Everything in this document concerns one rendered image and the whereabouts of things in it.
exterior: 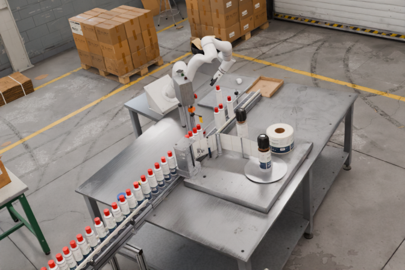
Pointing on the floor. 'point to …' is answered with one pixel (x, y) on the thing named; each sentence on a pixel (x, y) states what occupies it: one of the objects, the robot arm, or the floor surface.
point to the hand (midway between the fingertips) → (211, 82)
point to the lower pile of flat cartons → (14, 87)
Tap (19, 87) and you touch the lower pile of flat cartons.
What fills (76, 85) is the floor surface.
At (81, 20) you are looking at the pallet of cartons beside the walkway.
